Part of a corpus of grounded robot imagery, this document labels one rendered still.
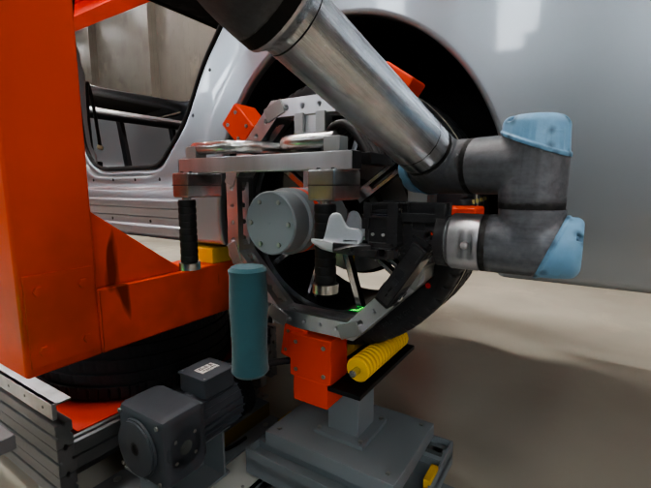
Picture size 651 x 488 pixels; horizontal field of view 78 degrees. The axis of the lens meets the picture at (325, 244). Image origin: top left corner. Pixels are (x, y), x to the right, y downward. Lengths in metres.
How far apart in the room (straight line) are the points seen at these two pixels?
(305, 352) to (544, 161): 0.69
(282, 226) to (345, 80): 0.41
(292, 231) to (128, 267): 0.52
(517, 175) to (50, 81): 0.91
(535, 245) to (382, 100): 0.24
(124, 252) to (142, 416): 0.40
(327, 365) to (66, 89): 0.83
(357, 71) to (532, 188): 0.24
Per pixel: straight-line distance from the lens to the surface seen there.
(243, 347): 0.96
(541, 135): 0.52
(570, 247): 0.52
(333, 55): 0.43
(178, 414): 1.06
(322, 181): 0.63
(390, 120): 0.48
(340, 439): 1.22
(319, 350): 0.97
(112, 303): 1.12
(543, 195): 0.52
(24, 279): 1.02
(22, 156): 1.02
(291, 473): 1.24
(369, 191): 0.96
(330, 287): 0.65
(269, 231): 0.80
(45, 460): 1.39
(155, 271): 1.19
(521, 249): 0.52
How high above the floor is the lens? 0.92
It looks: 8 degrees down
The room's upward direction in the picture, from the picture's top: straight up
